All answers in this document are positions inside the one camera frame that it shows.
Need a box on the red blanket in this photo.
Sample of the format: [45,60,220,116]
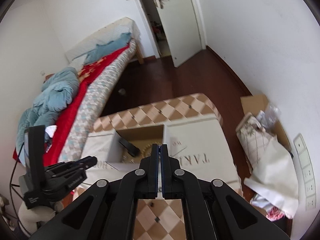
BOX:
[12,45,130,167]

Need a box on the open cardboard box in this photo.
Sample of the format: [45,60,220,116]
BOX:
[105,124,167,172]

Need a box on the diamond pattern tablecloth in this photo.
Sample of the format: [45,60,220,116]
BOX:
[74,93,222,197]

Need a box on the white printed cloth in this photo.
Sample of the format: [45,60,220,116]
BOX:
[80,114,242,194]

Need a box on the bed with checkered mattress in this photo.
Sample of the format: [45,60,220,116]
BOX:
[12,16,146,167]

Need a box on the small round floor object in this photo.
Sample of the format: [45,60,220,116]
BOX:
[118,88,126,95]

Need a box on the floral patterned pillow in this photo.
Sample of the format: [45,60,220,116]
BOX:
[235,112,277,173]

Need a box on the white power strip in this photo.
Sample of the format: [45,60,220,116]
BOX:
[293,133,316,210]

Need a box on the white headboard cushion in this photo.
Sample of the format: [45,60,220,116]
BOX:
[65,17,140,63]

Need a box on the clear bubble wrap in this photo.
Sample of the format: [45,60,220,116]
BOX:
[255,103,280,130]

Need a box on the flat brown cardboard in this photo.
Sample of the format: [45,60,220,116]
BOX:
[240,94,292,152]

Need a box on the white door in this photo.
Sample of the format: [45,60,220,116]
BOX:
[155,0,202,68]

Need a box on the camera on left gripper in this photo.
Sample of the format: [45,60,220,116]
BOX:
[19,125,46,195]

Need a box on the black cable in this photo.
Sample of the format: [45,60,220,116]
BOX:
[9,129,33,238]

